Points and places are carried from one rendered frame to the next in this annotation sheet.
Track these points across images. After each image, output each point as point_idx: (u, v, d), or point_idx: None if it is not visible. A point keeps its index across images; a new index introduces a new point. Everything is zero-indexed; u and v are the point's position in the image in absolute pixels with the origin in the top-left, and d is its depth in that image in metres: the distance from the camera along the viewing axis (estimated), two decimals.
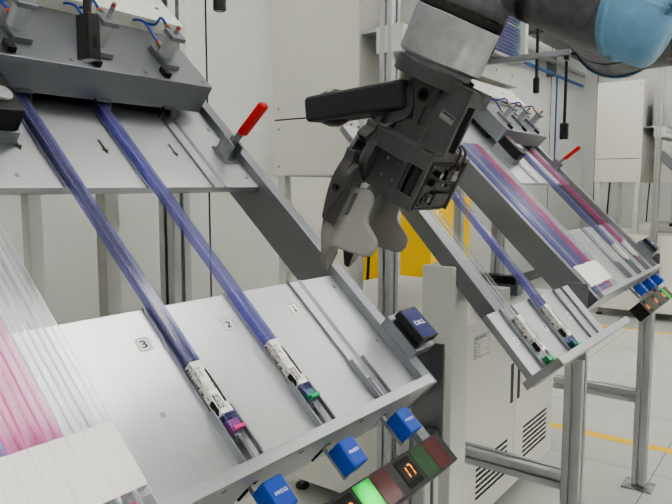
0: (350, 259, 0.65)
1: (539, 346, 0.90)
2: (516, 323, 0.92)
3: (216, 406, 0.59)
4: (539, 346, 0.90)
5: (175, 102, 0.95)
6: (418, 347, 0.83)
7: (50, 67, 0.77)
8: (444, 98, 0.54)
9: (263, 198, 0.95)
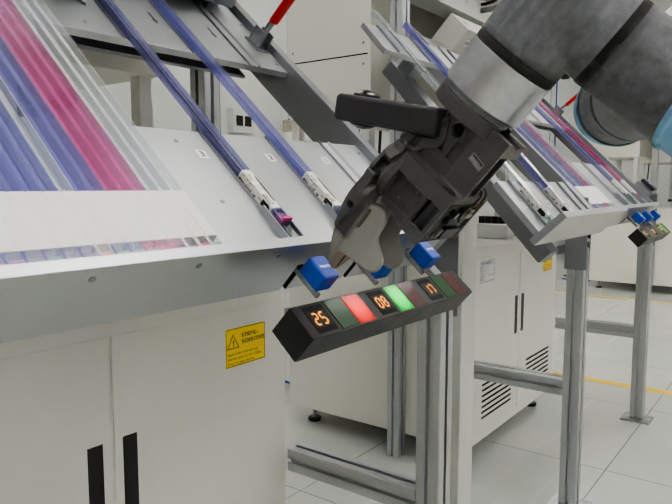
0: (340, 261, 0.64)
1: (544, 211, 0.99)
2: (523, 193, 1.01)
3: (267, 202, 0.68)
4: (544, 211, 0.99)
5: None
6: None
7: None
8: (478, 142, 0.52)
9: (292, 83, 1.05)
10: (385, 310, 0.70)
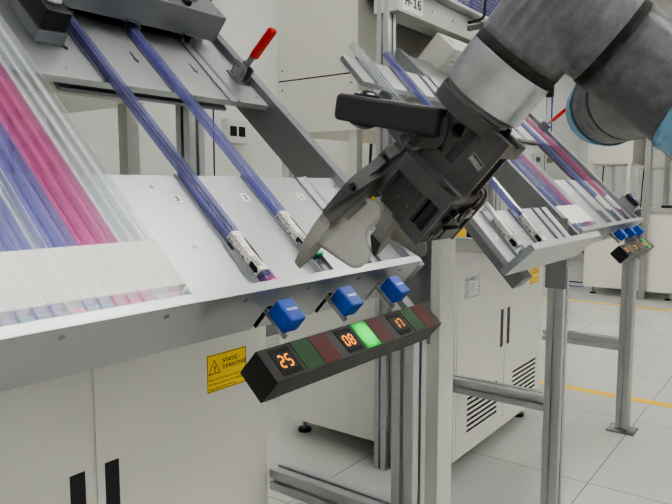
0: (376, 251, 0.68)
1: (515, 241, 1.02)
2: (495, 223, 1.04)
3: (255, 264, 0.70)
4: (515, 241, 1.02)
5: (194, 30, 1.07)
6: None
7: None
8: (478, 142, 0.52)
9: (272, 115, 1.08)
10: (351, 348, 0.73)
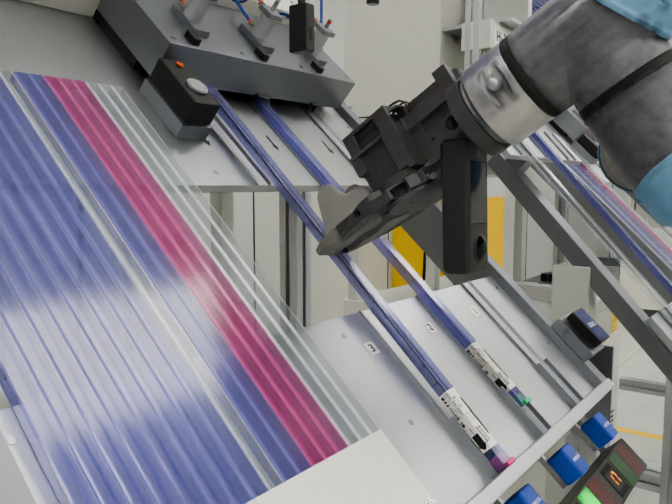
0: None
1: None
2: None
3: (483, 439, 0.55)
4: None
5: (321, 98, 0.92)
6: (593, 350, 0.80)
7: (226, 61, 0.75)
8: None
9: None
10: None
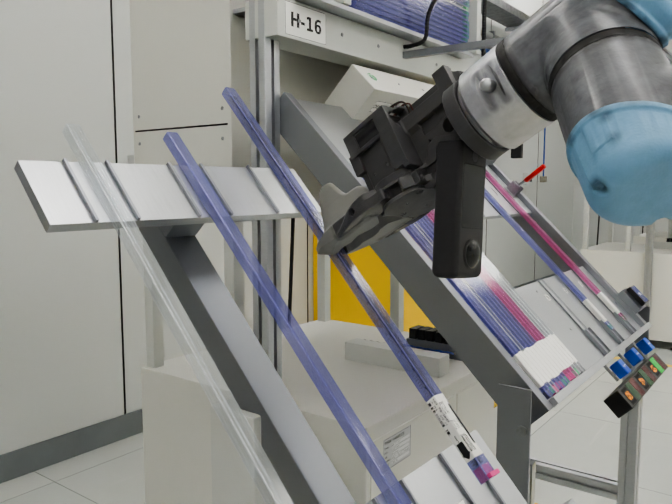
0: None
1: None
2: None
3: (467, 448, 0.54)
4: None
5: None
6: None
7: None
8: None
9: None
10: None
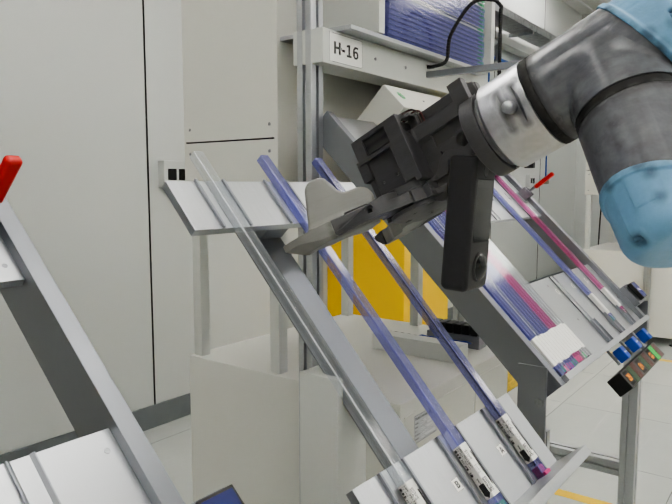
0: (293, 244, 0.59)
1: None
2: (404, 494, 0.60)
3: (528, 454, 0.75)
4: None
5: None
6: None
7: None
8: None
9: (30, 296, 0.63)
10: None
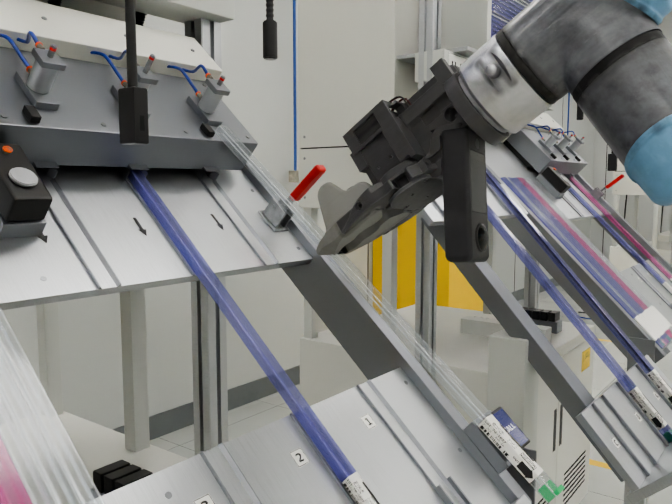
0: (324, 245, 0.64)
1: (530, 468, 0.52)
2: (486, 431, 0.54)
3: None
4: (530, 468, 0.52)
5: (217, 162, 0.82)
6: (509, 460, 0.70)
7: (79, 136, 0.65)
8: None
9: (317, 271, 0.83)
10: None
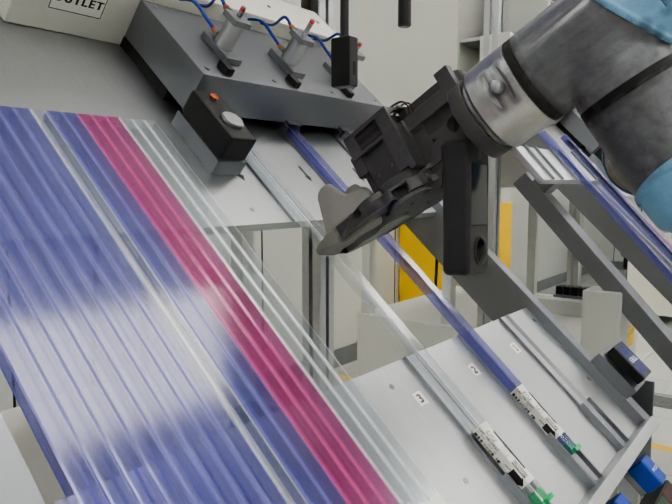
0: None
1: (521, 477, 0.54)
2: (480, 438, 0.56)
3: None
4: (521, 477, 0.54)
5: (350, 123, 0.90)
6: (636, 386, 0.78)
7: (258, 90, 0.72)
8: None
9: (441, 223, 0.90)
10: None
